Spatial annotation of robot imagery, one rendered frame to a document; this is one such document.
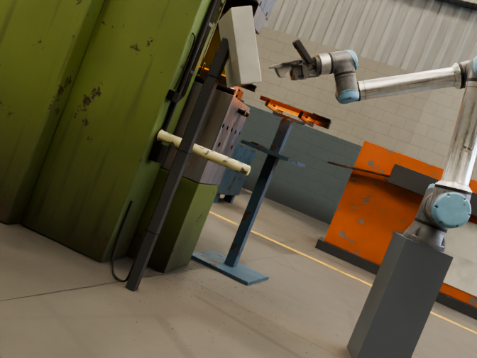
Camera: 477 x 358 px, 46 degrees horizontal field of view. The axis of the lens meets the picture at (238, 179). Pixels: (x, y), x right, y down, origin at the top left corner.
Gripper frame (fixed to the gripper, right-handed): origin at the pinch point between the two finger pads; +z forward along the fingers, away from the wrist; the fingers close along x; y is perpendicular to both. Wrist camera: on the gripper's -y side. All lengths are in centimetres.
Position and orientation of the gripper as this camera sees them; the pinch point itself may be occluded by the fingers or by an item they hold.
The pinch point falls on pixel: (271, 65)
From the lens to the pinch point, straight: 244.6
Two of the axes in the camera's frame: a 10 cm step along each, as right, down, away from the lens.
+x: -1.7, -1.3, 9.8
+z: -9.8, 1.6, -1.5
